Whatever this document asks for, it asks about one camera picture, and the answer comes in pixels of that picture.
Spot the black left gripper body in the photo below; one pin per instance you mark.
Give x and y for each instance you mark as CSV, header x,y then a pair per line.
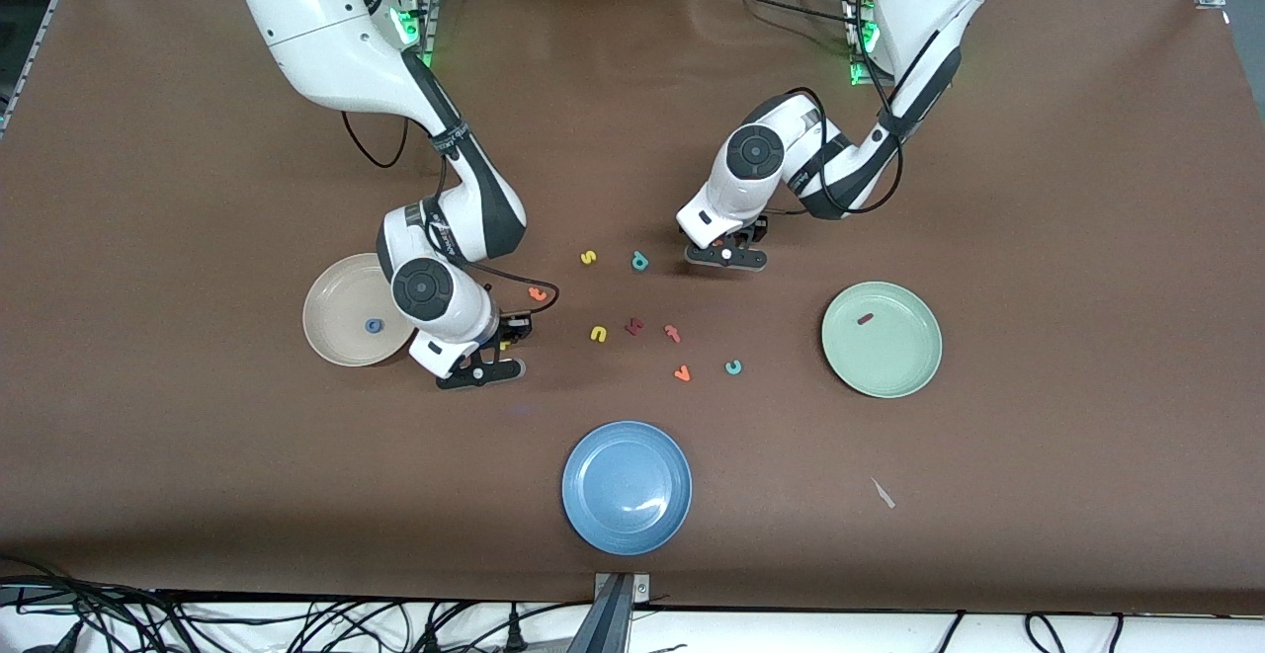
x,y
753,229

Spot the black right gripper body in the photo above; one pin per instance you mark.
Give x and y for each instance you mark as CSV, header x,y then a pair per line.
x,y
513,326

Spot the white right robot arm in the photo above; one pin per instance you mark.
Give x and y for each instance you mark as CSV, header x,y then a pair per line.
x,y
326,31

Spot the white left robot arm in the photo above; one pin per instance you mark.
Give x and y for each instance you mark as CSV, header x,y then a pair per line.
x,y
919,1

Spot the beige brown plate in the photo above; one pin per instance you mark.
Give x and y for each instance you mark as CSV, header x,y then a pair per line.
x,y
341,317

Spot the green plate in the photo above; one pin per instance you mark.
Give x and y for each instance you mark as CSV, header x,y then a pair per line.
x,y
889,357

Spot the blue plate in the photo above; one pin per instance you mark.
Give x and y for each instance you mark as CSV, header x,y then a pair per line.
x,y
623,485

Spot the white paper scrap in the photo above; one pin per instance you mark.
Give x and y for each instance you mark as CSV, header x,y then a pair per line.
x,y
883,493

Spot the black power plug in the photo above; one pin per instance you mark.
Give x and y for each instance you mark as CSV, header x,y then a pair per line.
x,y
514,633

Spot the brown table cover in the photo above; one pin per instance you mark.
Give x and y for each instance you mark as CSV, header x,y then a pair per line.
x,y
198,485

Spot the aluminium camera post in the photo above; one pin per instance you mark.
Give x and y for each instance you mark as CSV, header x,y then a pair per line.
x,y
613,623

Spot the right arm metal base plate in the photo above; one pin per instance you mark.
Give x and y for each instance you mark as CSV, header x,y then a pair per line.
x,y
427,21

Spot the aluminium frame rail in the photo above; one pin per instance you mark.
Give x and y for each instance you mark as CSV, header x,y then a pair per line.
x,y
35,40

